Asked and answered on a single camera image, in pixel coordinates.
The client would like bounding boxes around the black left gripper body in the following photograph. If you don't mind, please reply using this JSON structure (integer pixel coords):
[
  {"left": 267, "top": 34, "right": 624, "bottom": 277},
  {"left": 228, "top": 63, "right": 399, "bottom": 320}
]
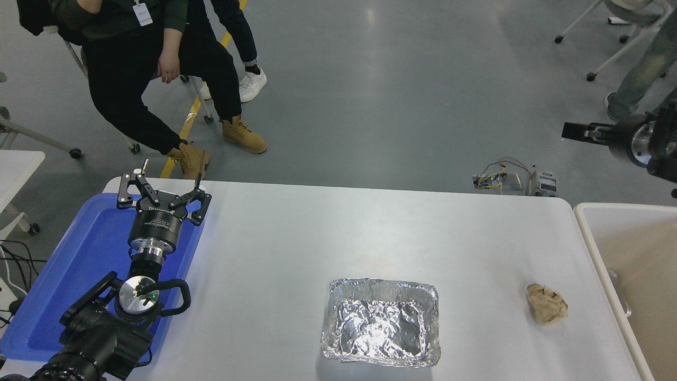
[{"left": 129, "top": 204, "right": 184, "bottom": 251}]

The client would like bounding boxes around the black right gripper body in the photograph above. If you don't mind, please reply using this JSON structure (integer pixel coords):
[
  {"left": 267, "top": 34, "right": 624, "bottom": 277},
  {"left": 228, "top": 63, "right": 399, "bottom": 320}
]
[{"left": 608, "top": 114, "right": 645, "bottom": 167}]

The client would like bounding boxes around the person's left hand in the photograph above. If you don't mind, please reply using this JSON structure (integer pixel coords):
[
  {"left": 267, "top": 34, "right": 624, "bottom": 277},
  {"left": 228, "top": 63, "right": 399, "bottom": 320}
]
[{"left": 158, "top": 49, "right": 183, "bottom": 84}]

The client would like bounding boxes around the white rolling chair base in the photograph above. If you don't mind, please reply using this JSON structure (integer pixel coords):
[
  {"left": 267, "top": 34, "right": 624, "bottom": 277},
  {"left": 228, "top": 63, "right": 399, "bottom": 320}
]
[{"left": 554, "top": 0, "right": 677, "bottom": 83}]

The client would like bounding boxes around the person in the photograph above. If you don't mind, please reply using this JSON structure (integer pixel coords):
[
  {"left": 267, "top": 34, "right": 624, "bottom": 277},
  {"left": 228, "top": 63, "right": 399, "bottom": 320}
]
[
  {"left": 50, "top": 0, "right": 268, "bottom": 180},
  {"left": 188, "top": 0, "right": 268, "bottom": 103},
  {"left": 605, "top": 11, "right": 677, "bottom": 121}
]

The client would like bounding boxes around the white rolling stand leg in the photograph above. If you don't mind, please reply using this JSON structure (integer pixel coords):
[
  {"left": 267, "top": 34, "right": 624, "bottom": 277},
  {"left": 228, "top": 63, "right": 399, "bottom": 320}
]
[{"left": 0, "top": 71, "right": 83, "bottom": 160}]

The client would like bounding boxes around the blue plastic tray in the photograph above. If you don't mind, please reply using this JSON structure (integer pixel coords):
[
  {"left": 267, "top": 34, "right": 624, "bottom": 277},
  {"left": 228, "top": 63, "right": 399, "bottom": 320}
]
[{"left": 0, "top": 193, "right": 207, "bottom": 363}]

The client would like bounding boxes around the large pale bin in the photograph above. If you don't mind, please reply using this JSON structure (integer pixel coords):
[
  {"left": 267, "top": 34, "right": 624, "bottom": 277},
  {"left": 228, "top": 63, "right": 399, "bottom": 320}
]
[{"left": 573, "top": 201, "right": 677, "bottom": 381}]

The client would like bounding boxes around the white side table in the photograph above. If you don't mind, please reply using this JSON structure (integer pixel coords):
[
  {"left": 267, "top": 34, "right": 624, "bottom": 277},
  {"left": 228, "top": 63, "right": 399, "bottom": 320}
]
[{"left": 0, "top": 150, "right": 46, "bottom": 237}]

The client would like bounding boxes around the white power strip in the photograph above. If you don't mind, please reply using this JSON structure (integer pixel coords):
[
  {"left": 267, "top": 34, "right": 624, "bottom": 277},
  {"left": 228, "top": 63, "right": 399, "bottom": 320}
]
[{"left": 0, "top": 278, "right": 14, "bottom": 318}]

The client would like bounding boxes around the crumpled tan paper ball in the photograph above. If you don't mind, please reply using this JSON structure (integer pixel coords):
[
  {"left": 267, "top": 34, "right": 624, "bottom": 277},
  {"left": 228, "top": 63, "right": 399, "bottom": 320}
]
[{"left": 527, "top": 283, "right": 569, "bottom": 325}]

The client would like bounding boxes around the white ID badge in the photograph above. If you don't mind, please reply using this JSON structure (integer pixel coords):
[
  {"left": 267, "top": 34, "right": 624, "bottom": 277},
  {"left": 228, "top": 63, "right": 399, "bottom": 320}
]
[{"left": 132, "top": 1, "right": 154, "bottom": 27}]

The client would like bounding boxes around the black jacket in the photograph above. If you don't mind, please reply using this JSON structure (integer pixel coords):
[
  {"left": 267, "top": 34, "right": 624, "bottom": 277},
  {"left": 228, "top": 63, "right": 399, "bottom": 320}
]
[{"left": 17, "top": 0, "right": 59, "bottom": 38}]

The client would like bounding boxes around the silver foil tray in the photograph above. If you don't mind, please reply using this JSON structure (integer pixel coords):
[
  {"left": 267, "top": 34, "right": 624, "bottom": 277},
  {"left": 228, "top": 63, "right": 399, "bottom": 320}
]
[{"left": 319, "top": 278, "right": 441, "bottom": 369}]

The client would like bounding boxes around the white frame chair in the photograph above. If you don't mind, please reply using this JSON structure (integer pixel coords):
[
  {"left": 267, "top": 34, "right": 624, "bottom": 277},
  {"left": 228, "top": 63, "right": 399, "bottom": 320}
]
[{"left": 42, "top": 24, "right": 215, "bottom": 155}]

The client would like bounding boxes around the circuit board with wires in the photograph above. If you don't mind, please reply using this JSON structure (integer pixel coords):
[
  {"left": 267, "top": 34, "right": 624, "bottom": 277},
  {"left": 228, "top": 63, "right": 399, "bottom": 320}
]
[{"left": 472, "top": 157, "right": 533, "bottom": 192}]

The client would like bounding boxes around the black cable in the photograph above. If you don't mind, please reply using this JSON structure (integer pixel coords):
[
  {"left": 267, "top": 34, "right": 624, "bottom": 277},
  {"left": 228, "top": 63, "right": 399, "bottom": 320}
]
[{"left": 0, "top": 241, "right": 42, "bottom": 326}]

